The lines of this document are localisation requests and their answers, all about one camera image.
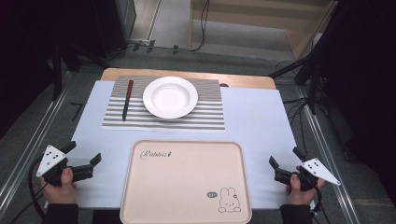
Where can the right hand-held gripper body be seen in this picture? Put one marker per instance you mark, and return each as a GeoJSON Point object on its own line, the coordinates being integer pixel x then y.
{"type": "Point", "coordinates": [316, 170]}

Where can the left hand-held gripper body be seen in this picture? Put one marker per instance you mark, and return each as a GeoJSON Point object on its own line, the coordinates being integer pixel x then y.
{"type": "Point", "coordinates": [51, 159]}

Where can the person's right hand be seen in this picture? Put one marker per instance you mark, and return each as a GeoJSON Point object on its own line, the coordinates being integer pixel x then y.
{"type": "Point", "coordinates": [300, 194]}

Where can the person's left hand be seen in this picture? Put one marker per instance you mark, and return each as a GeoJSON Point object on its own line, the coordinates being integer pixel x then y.
{"type": "Point", "coordinates": [59, 191]}

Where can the white table cover sheet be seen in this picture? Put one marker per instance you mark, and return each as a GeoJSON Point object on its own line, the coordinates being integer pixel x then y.
{"type": "Point", "coordinates": [255, 124]}

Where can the black metal stand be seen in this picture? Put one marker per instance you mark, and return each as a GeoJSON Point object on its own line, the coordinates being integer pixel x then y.
{"type": "Point", "coordinates": [57, 71]}
{"type": "Point", "coordinates": [313, 81]}

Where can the beige tray with rabbit print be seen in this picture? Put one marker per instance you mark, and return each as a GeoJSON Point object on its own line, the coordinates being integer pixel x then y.
{"type": "Point", "coordinates": [186, 180]}

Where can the striped grey placemat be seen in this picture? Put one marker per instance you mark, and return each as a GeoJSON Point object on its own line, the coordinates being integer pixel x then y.
{"type": "Point", "coordinates": [205, 115]}

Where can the white deep plate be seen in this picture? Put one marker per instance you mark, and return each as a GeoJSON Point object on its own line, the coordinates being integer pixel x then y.
{"type": "Point", "coordinates": [170, 98]}

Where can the power strip with plugs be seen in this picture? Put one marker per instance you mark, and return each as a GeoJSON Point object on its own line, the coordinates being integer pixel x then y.
{"type": "Point", "coordinates": [141, 43]}

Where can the dark cabinet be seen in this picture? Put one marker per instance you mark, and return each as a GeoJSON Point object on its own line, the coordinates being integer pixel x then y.
{"type": "Point", "coordinates": [115, 25]}

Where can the light wooden shelf unit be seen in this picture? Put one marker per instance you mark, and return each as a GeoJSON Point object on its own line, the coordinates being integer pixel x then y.
{"type": "Point", "coordinates": [249, 25]}

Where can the metal floor rail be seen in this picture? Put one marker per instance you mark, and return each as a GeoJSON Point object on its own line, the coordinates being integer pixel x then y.
{"type": "Point", "coordinates": [34, 133]}
{"type": "Point", "coordinates": [327, 155]}

